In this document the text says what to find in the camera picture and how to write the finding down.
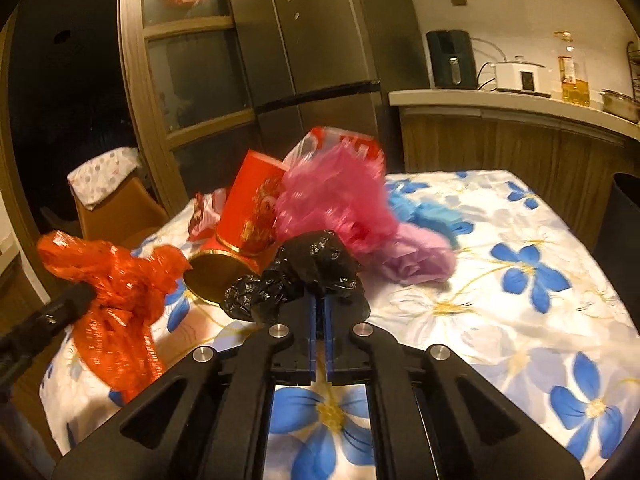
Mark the purple plastic bag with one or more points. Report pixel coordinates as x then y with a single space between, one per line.
420 255

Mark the cooking oil bottle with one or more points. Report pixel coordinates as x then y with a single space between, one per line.
572 85

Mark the red cylindrical gift box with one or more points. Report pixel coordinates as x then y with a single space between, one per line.
245 210

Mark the black trash bin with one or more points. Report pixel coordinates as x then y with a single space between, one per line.
622 225

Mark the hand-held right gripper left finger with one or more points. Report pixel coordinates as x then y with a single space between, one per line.
312 342

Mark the wooden kitchen counter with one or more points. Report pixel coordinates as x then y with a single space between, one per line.
500 145

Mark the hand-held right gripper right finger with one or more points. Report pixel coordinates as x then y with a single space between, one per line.
328 345

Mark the red white snack packet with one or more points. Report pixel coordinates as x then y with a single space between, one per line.
325 139

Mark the steel basin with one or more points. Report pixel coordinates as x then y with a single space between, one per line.
620 105

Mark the dotted white cloth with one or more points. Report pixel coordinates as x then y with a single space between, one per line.
100 170

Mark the blue plastic bag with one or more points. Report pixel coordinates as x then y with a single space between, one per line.
425 210

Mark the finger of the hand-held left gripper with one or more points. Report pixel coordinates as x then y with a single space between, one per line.
60 311

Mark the white rice cooker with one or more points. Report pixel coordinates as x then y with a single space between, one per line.
522 77

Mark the small red white wrapper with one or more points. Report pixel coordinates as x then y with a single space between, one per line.
205 215

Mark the brown chair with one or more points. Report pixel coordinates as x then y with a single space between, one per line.
120 210

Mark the black plastic bag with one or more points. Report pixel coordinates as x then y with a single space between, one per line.
320 260

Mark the wooden glass door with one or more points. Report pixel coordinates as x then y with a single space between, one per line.
200 75

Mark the black dish rack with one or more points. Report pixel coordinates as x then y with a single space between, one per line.
634 70

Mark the orange plastic bag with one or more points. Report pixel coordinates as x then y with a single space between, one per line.
120 310

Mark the dark steel refrigerator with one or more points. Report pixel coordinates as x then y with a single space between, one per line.
310 35

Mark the black air fryer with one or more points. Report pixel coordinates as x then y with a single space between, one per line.
450 57

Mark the blue floral tablecloth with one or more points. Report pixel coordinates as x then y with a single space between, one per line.
500 320

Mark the pink plastic bag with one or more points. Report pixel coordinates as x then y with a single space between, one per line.
330 195

